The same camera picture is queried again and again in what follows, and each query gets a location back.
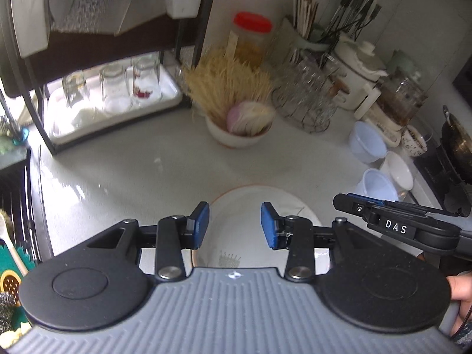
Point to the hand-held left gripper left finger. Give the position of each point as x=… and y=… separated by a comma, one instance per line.
x=202, y=225

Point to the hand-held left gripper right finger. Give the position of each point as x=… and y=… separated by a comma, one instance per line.
x=268, y=225

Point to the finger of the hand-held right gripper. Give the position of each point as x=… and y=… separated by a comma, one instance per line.
x=372, y=215
x=413, y=212

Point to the translucent plastic bowl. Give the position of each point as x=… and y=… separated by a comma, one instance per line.
x=367, y=143
x=378, y=188

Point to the white plate with grey leaves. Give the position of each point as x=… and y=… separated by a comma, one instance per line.
x=236, y=221

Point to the white ceramic bowl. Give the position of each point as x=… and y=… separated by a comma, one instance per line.
x=400, y=171

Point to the person's right hand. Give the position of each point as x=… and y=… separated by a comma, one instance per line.
x=461, y=285

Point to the black gas stove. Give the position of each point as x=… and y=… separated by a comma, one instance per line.
x=442, y=180

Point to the small leaf print bowl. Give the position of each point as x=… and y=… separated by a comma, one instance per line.
x=413, y=142

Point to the black wok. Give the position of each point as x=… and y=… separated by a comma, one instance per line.
x=459, y=143

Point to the white bowl with brown foot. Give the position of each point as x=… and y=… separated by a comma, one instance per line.
x=236, y=139

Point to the halved red onion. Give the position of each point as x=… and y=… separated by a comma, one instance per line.
x=247, y=118

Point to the glass health kettle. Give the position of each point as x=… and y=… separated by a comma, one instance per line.
x=398, y=103

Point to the white electric cooking pot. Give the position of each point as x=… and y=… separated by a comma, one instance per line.
x=354, y=77

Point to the white drip tray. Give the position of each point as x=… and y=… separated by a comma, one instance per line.
x=110, y=118

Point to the clear lidded container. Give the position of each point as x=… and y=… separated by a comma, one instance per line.
x=405, y=64

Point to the clear drinking glass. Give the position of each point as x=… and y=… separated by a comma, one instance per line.
x=75, y=88
x=116, y=84

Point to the red lid plastic jar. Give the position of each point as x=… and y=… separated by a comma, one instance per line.
x=250, y=40

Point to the roll-up sink drain rack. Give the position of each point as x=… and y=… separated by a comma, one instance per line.
x=18, y=199

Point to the black dish rack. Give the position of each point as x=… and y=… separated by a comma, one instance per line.
x=190, y=37

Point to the pale green chopstick holder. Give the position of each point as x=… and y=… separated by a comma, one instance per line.
x=295, y=37

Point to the black kitchen sink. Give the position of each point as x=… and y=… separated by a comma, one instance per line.
x=14, y=191

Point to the white plastic spoon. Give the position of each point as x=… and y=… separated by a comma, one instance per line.
x=11, y=243

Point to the dark brown cutting board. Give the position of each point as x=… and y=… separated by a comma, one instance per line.
x=110, y=49

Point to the teal and yellow scrubber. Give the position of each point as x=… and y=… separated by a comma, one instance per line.
x=13, y=284

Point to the dark steel wool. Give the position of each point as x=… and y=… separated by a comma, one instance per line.
x=9, y=304

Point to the hanging kitchen utensils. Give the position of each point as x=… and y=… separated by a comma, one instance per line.
x=354, y=3

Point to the textured glass tray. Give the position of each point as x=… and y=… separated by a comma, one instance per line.
x=96, y=0

